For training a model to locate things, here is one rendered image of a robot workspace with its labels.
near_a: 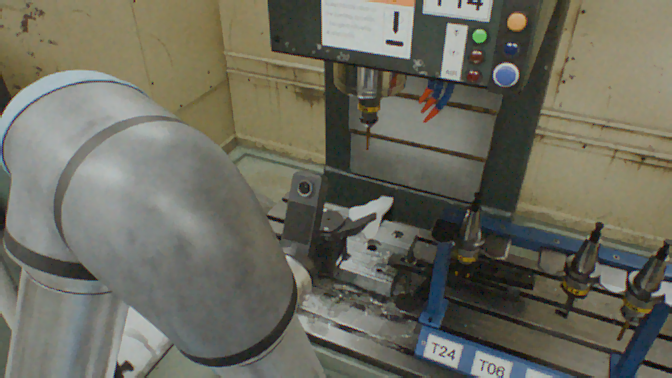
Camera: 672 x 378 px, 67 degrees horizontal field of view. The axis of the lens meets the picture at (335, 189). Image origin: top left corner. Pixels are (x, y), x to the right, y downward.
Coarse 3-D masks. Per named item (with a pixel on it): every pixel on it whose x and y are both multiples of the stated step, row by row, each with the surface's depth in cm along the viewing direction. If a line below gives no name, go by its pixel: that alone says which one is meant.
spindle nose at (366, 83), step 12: (336, 72) 106; (348, 72) 103; (360, 72) 101; (372, 72) 101; (384, 72) 101; (336, 84) 108; (348, 84) 104; (360, 84) 103; (372, 84) 102; (384, 84) 103; (396, 84) 104; (360, 96) 105; (372, 96) 104; (384, 96) 105
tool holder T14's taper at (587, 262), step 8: (584, 240) 95; (600, 240) 94; (584, 248) 95; (592, 248) 94; (600, 248) 94; (576, 256) 97; (584, 256) 95; (592, 256) 95; (576, 264) 97; (584, 264) 96; (592, 264) 95; (584, 272) 96; (592, 272) 96
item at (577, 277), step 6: (570, 258) 100; (570, 264) 98; (570, 270) 97; (576, 270) 97; (600, 270) 97; (570, 276) 98; (576, 276) 97; (582, 276) 97; (588, 276) 97; (594, 276) 96; (576, 282) 97; (582, 282) 98; (588, 282) 97; (594, 282) 97
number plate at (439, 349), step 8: (432, 336) 118; (432, 344) 118; (440, 344) 117; (448, 344) 116; (456, 344) 116; (432, 352) 117; (440, 352) 117; (448, 352) 116; (456, 352) 116; (440, 360) 117; (448, 360) 116; (456, 360) 115
